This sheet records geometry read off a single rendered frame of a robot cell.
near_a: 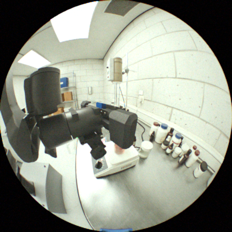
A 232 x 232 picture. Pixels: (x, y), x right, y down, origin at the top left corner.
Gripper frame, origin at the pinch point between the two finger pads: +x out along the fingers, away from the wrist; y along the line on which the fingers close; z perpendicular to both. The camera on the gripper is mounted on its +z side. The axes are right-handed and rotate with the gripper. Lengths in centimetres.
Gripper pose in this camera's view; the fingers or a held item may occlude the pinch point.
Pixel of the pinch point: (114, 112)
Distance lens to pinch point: 18.9
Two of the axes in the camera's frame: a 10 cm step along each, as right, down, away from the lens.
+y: 7.0, 2.7, -6.6
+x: 7.1, -2.5, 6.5
